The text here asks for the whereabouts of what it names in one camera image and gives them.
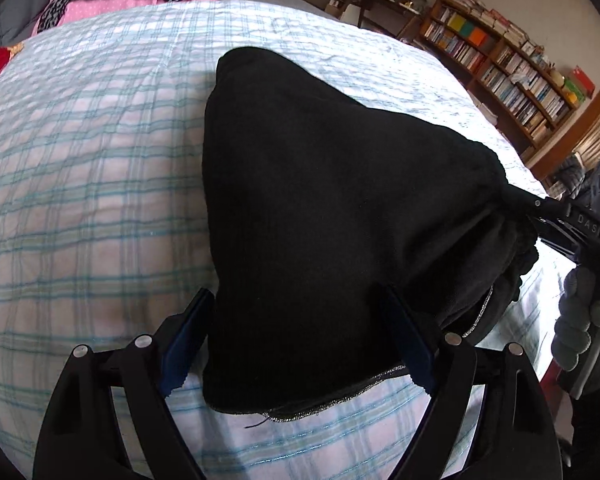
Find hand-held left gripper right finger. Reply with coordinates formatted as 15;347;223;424
380;285;563;480

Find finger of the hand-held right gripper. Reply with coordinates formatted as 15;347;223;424
502;191;576;234

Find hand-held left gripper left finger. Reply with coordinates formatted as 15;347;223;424
32;287;216;480

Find black pants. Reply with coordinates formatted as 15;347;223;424
202;46;540;418

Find person's right hand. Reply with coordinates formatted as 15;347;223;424
554;265;600;375

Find black down jacket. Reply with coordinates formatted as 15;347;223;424
554;155;589;199

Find wooden pillar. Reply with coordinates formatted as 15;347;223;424
525;60;600;182

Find green and yellow box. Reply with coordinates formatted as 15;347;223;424
562;75;589;107

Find red cardboard box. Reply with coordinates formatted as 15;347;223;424
572;65;596;99

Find rows of shelved books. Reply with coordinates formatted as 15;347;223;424
422;5;574;147

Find wooden bookshelf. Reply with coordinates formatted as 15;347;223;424
397;0;582;162

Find plaid blanket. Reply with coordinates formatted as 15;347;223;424
0;0;581;480

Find stacks of books atop bookshelf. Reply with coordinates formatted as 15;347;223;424
449;0;527;47

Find dark wooden desk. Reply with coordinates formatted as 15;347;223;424
344;0;427;29

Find pink dotted pillow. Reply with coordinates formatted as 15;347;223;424
32;0;217;36

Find grey quilt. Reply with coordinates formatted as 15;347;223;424
0;0;46;52

